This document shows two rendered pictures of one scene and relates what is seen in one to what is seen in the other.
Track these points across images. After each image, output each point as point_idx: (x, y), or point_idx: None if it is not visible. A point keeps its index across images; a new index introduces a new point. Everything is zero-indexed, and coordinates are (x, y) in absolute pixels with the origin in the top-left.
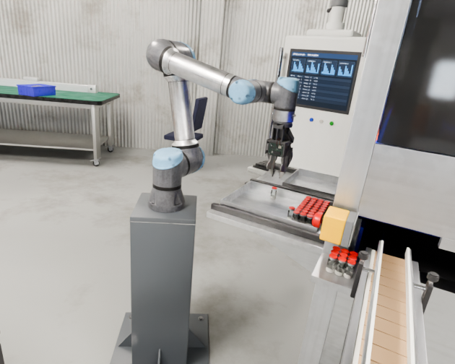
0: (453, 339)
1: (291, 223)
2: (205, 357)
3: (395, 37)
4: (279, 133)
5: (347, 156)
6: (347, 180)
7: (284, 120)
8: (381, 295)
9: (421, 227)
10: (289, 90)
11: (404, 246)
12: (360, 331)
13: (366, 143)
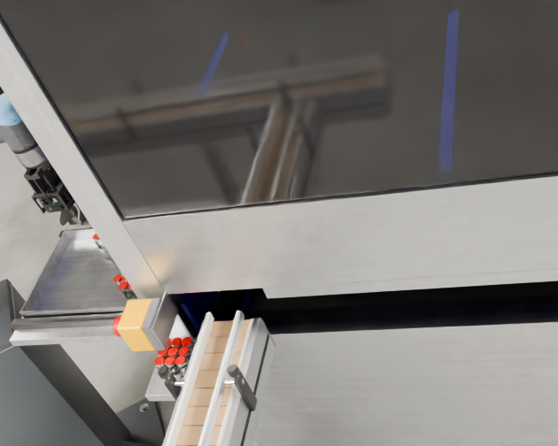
0: (350, 372)
1: (120, 310)
2: None
3: (49, 115)
4: (42, 179)
5: (106, 242)
6: (127, 265)
7: (36, 163)
8: (200, 405)
9: (236, 286)
10: (11, 125)
11: None
12: None
13: (113, 224)
